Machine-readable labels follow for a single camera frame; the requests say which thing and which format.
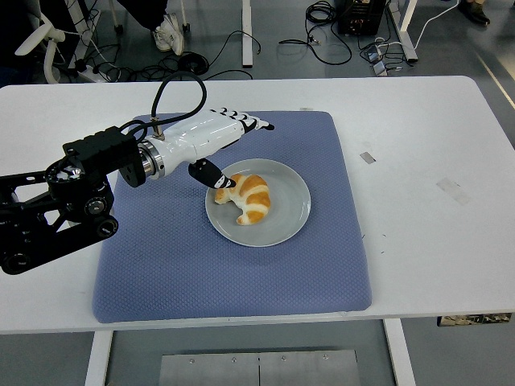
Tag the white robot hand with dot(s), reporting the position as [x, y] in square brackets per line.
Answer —
[197, 134]

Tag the golden croissant bread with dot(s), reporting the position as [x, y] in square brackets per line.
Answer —
[255, 199]

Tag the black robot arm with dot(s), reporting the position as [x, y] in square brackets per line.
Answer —
[92, 153]

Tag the person's foot in white shoe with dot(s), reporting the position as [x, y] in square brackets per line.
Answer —
[167, 34]

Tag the white desk leg narrow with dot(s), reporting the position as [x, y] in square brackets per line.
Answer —
[246, 36]

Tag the grey round plate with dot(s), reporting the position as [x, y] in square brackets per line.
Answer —
[287, 209]

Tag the white power strip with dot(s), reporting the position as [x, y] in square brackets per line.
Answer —
[86, 74]

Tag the blue quilted mat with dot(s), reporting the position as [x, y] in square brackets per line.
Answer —
[181, 261]

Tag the person's leg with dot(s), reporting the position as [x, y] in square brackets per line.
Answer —
[145, 10]

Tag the small grey tape piece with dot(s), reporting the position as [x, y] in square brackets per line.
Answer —
[367, 157]

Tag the white office chair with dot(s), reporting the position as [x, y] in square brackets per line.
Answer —
[38, 36]

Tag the grey power adapter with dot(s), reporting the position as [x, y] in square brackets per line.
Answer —
[379, 68]

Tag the black equipment box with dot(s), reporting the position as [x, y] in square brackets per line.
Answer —
[360, 16]

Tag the white desk leg wide foot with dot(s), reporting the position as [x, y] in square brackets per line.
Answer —
[406, 32]

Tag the grey metal plate with screws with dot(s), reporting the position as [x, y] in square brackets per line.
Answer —
[257, 370]

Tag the white table leg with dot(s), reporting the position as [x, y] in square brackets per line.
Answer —
[399, 354]
[98, 358]

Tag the large clear tape piece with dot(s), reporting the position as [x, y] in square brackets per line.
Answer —
[452, 191]

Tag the person's foot in dark shoe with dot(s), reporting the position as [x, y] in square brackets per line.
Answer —
[475, 10]

